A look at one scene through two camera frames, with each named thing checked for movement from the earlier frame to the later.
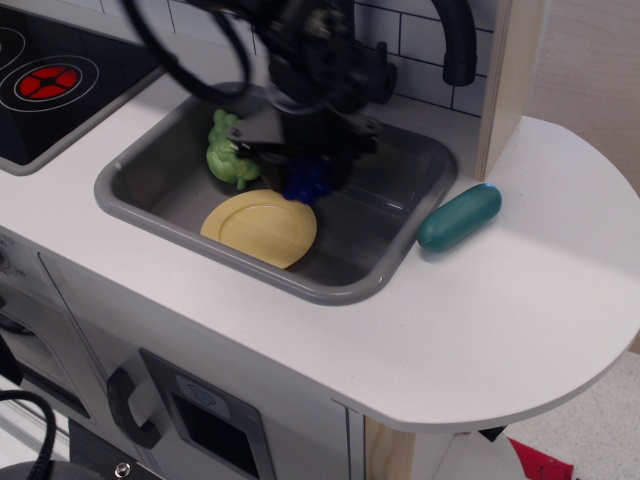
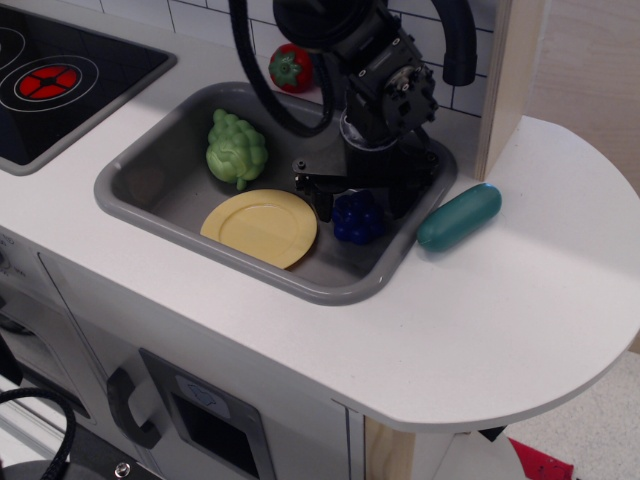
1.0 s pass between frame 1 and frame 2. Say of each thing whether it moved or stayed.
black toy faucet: stayed
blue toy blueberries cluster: moved
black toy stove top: stayed
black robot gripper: moved
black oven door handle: stayed
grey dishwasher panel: stayed
